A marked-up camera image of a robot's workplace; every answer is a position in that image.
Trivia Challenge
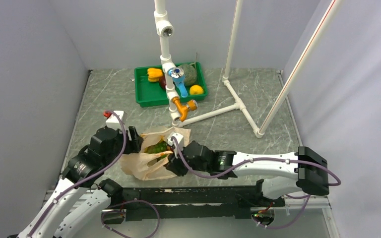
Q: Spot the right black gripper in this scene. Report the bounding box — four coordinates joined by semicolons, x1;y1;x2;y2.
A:
166;144;210;176

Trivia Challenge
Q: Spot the green fake grape bunch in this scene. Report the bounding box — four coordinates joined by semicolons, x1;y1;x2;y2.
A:
144;139;169;165

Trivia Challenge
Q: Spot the translucent orange plastic bag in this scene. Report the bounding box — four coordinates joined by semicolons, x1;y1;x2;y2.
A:
118;127;191;181

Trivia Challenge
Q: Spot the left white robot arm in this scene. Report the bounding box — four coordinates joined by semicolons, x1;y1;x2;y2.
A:
13;125;143;238

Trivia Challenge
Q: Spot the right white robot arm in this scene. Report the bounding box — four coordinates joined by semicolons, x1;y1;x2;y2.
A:
166;137;330;206

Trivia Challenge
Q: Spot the yellow fake lemon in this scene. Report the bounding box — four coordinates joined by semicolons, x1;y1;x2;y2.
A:
189;85;204;95

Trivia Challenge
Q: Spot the yellow fake bell pepper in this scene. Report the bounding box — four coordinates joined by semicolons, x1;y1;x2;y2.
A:
147;68;164;83

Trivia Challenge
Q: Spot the green fake melon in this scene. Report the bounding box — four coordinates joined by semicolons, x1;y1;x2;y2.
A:
179;64;197;87

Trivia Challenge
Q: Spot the green plastic tray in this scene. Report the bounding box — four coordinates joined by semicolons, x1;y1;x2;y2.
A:
134;62;209;108

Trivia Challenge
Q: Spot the dark red fruit in tray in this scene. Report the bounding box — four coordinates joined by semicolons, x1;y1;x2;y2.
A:
158;76;166;91

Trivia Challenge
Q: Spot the white pole with red stripe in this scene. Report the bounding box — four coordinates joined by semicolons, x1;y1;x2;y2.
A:
258;0;343;138

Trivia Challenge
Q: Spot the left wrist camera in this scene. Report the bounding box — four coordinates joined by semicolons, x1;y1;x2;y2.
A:
103;111;127;130

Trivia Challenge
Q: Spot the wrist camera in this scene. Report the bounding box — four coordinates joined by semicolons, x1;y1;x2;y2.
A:
167;132;184;158
103;111;127;130

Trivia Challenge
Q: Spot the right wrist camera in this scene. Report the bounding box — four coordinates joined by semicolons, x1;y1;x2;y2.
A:
167;132;184;158

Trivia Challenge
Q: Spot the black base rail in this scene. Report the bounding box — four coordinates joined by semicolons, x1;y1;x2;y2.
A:
110;185;285;221

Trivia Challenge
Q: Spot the blue tap handle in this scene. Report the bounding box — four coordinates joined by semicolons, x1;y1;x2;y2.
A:
168;67;188;98

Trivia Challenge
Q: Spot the white PVC pipe frame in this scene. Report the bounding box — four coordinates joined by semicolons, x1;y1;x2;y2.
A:
153;0;260;138

